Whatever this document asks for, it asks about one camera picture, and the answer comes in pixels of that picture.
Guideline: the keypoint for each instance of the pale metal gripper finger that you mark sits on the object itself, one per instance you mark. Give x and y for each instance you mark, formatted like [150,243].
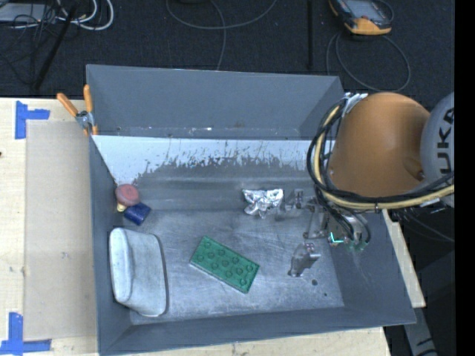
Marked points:
[305,257]
[297,200]

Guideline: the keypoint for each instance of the crumpled silver foil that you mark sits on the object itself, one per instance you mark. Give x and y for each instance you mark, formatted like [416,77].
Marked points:
[261,200]

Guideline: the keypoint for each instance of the grey metal bin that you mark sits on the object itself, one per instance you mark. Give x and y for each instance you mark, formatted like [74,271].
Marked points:
[230,228]

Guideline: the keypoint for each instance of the dark green flat block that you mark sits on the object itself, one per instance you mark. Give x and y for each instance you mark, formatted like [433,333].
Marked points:
[224,263]

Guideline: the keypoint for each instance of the blue block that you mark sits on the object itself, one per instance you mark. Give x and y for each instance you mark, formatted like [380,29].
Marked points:
[137,213]

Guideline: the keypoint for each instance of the red toy mushroom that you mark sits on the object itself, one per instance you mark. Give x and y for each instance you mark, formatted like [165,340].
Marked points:
[127,194]

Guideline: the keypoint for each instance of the brown cardboard board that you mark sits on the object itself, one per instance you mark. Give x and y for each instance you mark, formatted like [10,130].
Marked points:
[55,228]

